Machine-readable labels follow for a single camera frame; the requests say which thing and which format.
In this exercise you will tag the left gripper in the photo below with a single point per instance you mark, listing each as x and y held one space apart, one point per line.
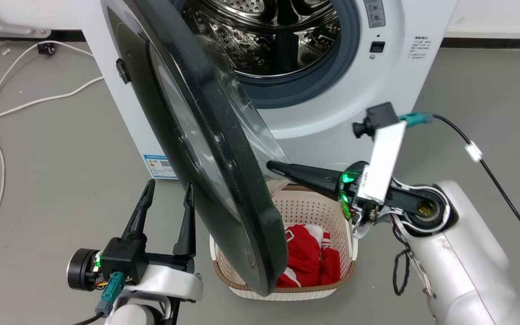
169 277

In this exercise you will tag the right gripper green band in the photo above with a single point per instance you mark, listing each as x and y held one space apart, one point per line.
354 187

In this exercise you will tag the black round washing machine door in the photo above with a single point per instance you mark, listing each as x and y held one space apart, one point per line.
206 149

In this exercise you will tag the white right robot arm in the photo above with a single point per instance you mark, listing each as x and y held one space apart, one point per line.
463 262

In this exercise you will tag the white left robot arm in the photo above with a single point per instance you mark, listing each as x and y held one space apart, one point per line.
133 315

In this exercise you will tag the white front-load washing machine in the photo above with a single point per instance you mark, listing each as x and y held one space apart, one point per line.
332 113

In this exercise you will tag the grey-blue rubber door gasket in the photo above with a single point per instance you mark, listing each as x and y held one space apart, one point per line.
314 88

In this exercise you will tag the black door latch hook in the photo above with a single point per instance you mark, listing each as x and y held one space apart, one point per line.
123 71

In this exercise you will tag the cream perforated laundry basket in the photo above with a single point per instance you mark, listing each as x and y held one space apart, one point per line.
307 210

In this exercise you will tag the blue and white energy sticker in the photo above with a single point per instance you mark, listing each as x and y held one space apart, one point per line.
158 167

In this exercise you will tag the red and white garment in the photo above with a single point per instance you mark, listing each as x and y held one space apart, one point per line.
305 257

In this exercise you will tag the stainless steel washer drum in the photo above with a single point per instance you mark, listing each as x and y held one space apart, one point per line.
282 40

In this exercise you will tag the printed text label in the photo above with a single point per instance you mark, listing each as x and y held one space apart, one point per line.
420 47

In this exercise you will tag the small black caster wheel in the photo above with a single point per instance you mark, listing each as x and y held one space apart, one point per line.
47 48

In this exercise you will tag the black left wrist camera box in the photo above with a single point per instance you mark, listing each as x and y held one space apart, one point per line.
124 259

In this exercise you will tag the white right camera mounting plate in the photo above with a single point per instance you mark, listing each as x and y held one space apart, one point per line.
384 164

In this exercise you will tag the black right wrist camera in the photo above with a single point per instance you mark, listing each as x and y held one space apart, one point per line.
375 119

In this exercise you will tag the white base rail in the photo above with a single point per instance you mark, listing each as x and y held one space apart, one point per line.
11 25

